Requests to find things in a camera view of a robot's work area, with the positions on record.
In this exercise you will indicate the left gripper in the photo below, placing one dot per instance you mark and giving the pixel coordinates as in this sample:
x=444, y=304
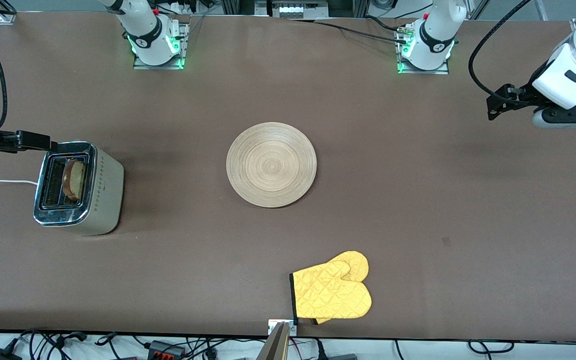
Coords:
x=526, y=94

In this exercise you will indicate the brown bread slice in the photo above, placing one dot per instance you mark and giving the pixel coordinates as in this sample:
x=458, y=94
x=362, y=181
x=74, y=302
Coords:
x=74, y=179

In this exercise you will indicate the round wooden plate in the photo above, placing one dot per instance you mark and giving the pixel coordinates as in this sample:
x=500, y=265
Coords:
x=271, y=165

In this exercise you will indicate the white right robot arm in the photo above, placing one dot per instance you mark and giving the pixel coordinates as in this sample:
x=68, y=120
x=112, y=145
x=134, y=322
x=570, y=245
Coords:
x=143, y=35

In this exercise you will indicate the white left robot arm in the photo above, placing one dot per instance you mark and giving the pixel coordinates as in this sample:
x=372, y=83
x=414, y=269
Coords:
x=433, y=40

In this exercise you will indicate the silver two-slot toaster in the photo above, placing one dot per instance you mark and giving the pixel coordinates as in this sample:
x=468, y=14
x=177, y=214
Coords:
x=103, y=195

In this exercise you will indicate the black power adapter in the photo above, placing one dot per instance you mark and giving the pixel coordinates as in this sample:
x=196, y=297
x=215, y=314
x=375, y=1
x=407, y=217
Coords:
x=0, y=355

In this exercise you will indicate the yellow quilted oven mitt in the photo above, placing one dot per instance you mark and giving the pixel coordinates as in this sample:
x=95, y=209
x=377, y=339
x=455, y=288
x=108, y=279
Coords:
x=357, y=262
x=330, y=295

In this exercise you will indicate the grey electrical terminal box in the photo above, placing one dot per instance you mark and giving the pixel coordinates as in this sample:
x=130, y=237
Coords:
x=295, y=9

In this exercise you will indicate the red black connector block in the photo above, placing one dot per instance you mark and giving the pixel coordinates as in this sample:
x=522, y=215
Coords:
x=165, y=349

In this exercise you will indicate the metal table corner bracket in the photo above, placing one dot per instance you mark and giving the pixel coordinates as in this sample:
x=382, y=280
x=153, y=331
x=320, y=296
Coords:
x=7, y=20

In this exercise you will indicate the small metal post bracket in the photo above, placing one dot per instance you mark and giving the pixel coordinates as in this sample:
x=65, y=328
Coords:
x=294, y=329

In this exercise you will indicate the aluminium profile post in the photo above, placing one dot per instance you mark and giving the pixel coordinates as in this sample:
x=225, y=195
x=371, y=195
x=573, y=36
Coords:
x=274, y=345

